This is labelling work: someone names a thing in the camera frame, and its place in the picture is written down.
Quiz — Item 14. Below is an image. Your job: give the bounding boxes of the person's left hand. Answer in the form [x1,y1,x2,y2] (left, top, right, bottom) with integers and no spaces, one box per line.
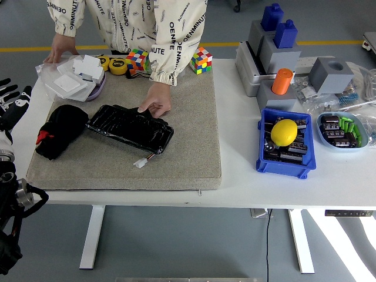
[137,80,173,119]

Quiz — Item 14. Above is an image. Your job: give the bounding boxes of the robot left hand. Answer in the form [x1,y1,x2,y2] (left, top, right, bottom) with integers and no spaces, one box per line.
[0,78,33,152]

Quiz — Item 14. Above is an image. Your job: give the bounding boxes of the person's right hand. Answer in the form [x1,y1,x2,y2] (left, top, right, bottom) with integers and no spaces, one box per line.
[43,31,80,65]

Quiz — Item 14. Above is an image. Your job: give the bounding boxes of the black glossy panel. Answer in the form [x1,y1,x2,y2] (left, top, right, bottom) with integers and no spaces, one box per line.
[86,104,175,155]

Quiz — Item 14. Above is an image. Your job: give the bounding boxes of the black rag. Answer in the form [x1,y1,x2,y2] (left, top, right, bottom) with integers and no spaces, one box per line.
[35,104,90,161]

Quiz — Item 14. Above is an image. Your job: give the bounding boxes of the black desk control panel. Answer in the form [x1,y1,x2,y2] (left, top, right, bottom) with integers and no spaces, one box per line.
[324,210,374,217]

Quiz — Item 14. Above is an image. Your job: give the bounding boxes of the white cardboard pieces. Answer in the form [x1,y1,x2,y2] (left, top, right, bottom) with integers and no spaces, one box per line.
[57,55,105,82]

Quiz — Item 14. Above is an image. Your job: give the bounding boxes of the clear plastic bag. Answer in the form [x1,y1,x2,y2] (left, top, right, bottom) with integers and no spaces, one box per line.
[357,113,376,142]
[35,55,77,95]
[310,95,341,116]

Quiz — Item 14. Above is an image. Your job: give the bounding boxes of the yellow tape measure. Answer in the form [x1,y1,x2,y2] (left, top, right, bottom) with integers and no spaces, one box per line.
[96,54,111,72]
[108,58,129,76]

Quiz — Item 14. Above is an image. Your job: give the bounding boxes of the multicolour puzzle cube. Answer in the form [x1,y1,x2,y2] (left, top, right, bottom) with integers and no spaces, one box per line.
[125,48,150,75]

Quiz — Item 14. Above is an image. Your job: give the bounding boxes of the grey-brown mat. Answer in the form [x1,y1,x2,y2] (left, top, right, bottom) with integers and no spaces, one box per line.
[25,55,223,192]

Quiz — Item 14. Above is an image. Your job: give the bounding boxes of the purple bowl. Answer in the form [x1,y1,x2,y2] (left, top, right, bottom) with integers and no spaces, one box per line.
[85,72,107,102]

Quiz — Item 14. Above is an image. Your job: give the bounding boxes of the puzzle cube with white squares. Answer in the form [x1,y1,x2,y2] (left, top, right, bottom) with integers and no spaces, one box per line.
[189,46,213,75]

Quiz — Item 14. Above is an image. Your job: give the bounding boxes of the person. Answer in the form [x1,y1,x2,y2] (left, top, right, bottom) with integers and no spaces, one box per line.
[43,0,209,119]

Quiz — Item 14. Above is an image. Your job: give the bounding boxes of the light grey case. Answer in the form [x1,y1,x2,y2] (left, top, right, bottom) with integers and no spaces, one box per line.
[234,41,278,98]

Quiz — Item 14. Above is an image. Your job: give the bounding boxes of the grey holder block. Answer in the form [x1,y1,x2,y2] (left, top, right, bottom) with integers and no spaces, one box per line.
[260,35,303,75]
[256,80,298,112]
[247,19,277,56]

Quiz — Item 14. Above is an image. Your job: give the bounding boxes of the orange cylinder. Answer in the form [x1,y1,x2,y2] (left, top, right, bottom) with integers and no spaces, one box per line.
[271,68,296,96]

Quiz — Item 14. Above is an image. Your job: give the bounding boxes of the yellow lemon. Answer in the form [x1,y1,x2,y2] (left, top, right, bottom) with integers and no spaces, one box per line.
[270,119,298,147]

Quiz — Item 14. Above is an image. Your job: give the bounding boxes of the blue bottle-shaped block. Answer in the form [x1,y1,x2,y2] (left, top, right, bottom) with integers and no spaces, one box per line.
[260,3,285,32]
[273,19,299,49]

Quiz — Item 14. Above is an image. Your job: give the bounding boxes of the blue plastic bin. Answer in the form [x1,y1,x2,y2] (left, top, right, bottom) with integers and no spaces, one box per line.
[255,108,317,180]

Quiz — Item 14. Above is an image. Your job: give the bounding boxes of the clear bag of metal parts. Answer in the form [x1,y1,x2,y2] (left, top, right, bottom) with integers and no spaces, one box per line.
[292,76,320,103]

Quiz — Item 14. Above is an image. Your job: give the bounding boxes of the white table leg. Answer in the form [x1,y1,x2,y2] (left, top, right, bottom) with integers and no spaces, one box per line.
[287,209,315,274]
[79,205,106,270]

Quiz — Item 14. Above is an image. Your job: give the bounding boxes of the light blue bowl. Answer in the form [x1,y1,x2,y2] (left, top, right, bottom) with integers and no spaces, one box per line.
[316,110,370,153]

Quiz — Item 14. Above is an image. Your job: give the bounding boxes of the grey block with round hole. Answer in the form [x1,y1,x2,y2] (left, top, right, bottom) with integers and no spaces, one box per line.
[308,56,355,95]

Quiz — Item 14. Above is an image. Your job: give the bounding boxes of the clear bag of resistors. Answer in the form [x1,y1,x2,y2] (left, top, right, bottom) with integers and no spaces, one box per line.
[337,85,361,106]

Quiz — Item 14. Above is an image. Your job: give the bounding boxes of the grey cart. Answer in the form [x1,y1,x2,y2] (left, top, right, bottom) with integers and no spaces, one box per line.
[361,31,376,56]

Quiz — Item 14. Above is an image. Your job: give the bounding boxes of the white flat switch box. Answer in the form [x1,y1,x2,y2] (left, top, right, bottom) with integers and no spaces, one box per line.
[45,73,96,102]

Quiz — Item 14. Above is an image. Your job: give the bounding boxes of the white connector with wires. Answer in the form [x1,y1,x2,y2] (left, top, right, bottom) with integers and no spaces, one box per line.
[133,152,156,169]

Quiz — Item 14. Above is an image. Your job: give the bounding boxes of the grey under-desk bracket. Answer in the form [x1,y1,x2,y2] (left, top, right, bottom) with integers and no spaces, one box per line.
[250,207,274,219]

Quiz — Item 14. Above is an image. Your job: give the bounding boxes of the black power cable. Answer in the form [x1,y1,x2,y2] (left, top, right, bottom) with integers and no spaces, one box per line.
[265,209,273,282]

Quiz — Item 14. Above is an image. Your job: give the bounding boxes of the white rope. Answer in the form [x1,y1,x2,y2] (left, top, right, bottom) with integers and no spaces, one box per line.
[345,61,376,102]

